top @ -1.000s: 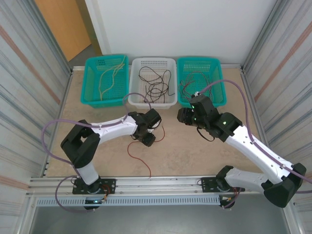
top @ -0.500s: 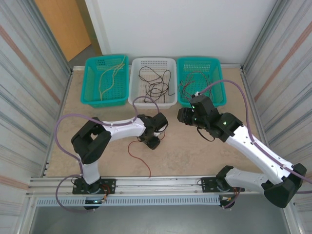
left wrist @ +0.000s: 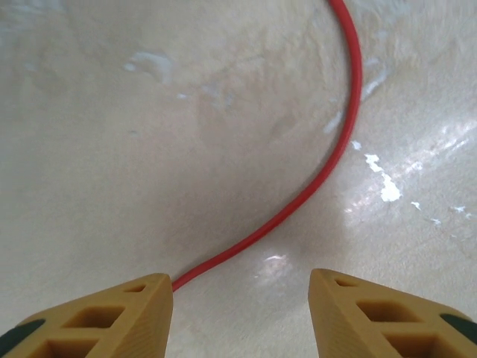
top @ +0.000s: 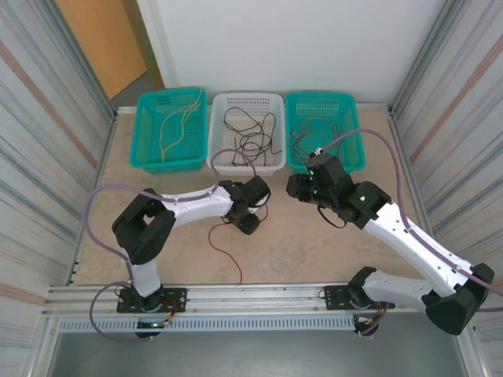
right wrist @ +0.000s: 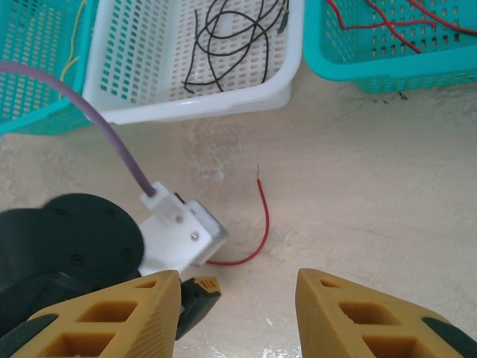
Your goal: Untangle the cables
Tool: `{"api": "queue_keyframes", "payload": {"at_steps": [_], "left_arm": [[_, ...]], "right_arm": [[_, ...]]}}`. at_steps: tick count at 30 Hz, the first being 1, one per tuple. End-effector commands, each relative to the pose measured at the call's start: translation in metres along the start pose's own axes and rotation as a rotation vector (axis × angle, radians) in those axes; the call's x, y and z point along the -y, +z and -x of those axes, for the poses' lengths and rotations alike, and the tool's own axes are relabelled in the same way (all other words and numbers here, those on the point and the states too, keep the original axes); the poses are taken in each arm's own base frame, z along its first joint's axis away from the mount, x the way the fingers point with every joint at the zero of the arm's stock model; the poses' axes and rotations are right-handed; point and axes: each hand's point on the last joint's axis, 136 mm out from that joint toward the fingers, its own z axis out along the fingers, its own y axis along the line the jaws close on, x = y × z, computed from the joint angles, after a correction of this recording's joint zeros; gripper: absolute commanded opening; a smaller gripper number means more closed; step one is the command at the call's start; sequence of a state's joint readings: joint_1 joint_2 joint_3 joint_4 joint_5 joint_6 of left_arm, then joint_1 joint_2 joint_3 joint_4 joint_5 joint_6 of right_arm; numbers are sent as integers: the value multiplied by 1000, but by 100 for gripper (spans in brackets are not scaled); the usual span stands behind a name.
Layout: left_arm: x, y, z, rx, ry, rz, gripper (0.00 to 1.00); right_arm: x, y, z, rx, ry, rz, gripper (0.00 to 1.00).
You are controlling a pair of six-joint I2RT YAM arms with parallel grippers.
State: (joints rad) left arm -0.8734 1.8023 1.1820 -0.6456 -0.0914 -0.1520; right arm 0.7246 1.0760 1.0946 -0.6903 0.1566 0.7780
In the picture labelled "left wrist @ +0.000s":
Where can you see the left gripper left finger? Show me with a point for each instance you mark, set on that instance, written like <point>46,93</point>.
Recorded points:
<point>112,320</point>

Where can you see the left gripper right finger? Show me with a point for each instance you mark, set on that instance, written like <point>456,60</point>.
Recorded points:
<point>372,320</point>

